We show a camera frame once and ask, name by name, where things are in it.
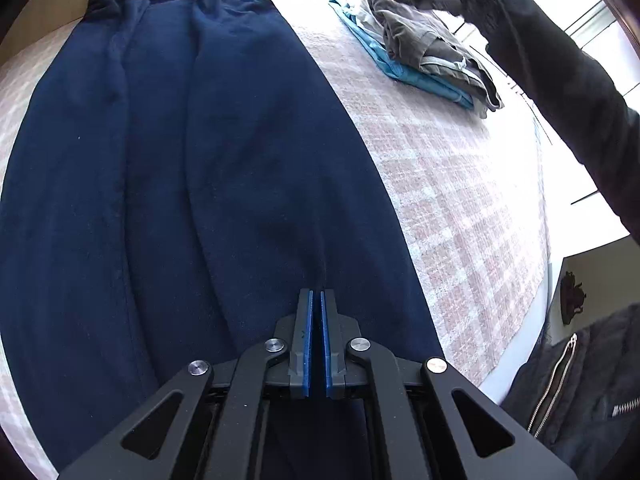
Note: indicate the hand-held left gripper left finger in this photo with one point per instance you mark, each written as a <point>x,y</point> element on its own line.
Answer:
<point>309,350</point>

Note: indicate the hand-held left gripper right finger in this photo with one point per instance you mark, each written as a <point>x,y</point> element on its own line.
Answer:
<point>327,355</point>

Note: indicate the navy blue pants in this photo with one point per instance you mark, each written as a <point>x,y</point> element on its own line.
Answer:
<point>225,160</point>

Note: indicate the person's right forearm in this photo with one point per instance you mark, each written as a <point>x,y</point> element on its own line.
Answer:
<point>565,85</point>

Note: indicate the stack of folded clothes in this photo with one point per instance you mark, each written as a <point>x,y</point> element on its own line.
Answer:
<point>390,67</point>

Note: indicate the grey folded garment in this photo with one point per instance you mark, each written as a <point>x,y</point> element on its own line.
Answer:
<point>415,35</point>

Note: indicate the plaid bed sheet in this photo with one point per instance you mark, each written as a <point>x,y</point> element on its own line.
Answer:
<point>450,185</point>

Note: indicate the small dark object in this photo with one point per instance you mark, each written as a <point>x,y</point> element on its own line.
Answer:
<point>572,297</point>

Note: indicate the plywood panel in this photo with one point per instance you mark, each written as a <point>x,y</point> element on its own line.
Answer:
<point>45,20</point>

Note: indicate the black zippered jacket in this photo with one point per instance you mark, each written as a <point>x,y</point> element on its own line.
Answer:
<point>590,385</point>

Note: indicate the white window frame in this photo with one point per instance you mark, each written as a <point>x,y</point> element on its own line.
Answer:
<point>590,20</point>

